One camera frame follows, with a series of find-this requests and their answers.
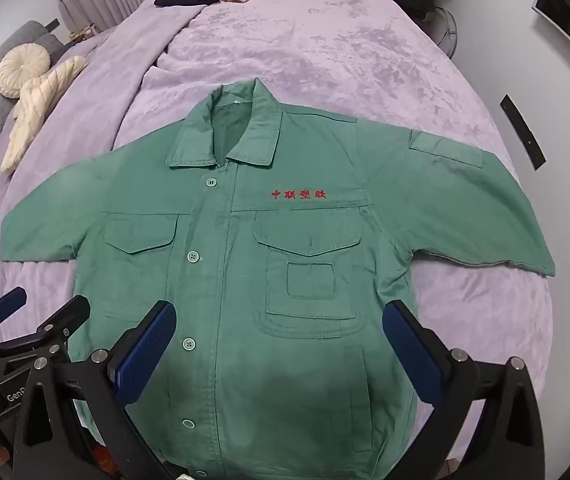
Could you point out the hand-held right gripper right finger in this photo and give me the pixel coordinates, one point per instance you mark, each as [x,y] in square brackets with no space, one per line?
[410,355]

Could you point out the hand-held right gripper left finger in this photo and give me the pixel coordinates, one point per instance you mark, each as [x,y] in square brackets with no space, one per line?
[146,355]

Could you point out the green work shirt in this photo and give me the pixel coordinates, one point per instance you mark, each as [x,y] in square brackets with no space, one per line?
[265,360]

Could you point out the cream quilted blanket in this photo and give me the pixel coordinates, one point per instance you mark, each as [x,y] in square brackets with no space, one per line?
[35,110]

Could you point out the cream round pleated pillow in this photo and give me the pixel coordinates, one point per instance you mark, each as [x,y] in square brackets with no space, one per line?
[22,70]

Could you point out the black perforated strip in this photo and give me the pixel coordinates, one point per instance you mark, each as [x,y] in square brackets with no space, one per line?
[522,132]

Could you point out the standing fan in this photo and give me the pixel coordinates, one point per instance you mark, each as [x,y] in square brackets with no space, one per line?
[447,30]

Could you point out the purple plush blanket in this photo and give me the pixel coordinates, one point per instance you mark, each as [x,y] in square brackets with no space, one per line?
[340,35]

